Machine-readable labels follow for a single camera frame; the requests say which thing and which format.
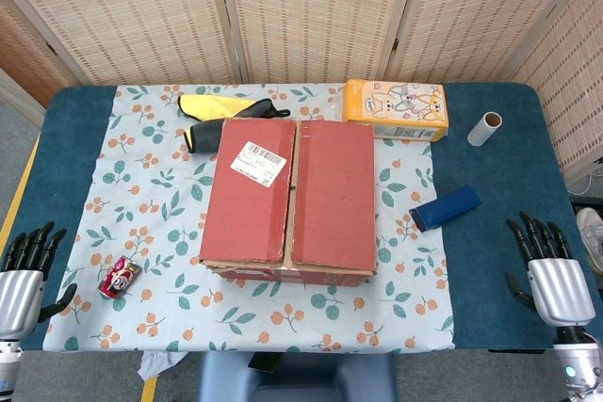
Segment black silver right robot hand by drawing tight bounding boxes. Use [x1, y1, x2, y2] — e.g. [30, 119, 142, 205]
[505, 211, 597, 328]

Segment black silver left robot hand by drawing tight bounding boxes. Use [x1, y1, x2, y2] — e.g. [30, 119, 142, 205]
[0, 221, 79, 342]

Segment red cardboard box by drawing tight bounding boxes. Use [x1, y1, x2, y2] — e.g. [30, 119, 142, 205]
[198, 118, 378, 286]

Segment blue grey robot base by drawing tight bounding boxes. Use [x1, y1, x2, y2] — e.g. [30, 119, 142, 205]
[197, 352, 399, 402]

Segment small dark blue box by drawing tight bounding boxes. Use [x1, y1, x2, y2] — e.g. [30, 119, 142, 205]
[408, 184, 482, 233]

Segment white cardboard tube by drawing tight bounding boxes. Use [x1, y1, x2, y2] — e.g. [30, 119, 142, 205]
[466, 111, 503, 148]

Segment white sneaker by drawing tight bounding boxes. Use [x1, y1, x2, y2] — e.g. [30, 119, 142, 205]
[577, 207, 603, 275]

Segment red soda can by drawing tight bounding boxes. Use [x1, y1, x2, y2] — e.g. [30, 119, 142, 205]
[97, 254, 143, 300]

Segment floral print tablecloth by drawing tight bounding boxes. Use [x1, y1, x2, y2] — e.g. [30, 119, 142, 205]
[41, 84, 457, 354]

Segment yellow cartoon tissue pack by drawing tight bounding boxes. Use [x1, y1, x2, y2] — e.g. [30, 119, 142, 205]
[341, 79, 449, 143]

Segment yellow black folded umbrella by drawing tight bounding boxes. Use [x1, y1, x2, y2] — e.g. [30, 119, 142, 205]
[177, 94, 292, 154]

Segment woven bamboo folding screen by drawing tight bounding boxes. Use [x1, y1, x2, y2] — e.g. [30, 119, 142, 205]
[0, 0, 603, 177]

